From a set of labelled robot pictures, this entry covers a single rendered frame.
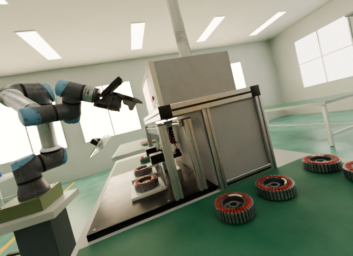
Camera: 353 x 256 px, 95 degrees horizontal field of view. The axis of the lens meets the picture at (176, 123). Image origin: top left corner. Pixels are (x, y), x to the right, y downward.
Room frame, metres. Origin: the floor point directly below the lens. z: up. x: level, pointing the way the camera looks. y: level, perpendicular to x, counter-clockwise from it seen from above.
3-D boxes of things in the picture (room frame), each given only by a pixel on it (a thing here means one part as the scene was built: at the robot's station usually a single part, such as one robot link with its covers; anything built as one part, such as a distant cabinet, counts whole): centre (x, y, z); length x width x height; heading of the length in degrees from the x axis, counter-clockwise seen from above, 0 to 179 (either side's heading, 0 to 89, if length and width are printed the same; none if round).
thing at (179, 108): (0.95, -0.07, 1.09); 0.68 x 0.44 x 0.05; 15
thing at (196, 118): (0.93, -0.01, 0.92); 0.66 x 0.01 x 0.30; 15
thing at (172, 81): (0.94, -0.08, 1.22); 0.44 x 0.39 x 0.20; 15
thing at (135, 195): (0.75, 0.20, 0.78); 0.15 x 0.15 x 0.01; 15
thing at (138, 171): (0.98, 0.27, 0.80); 0.11 x 0.11 x 0.04
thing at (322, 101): (3.64, -2.47, 0.38); 2.10 x 0.90 x 0.75; 15
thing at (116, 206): (0.87, 0.22, 0.76); 0.64 x 0.47 x 0.02; 15
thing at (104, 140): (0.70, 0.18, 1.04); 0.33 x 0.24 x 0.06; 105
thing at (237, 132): (0.66, -0.24, 0.91); 0.28 x 0.03 x 0.32; 105
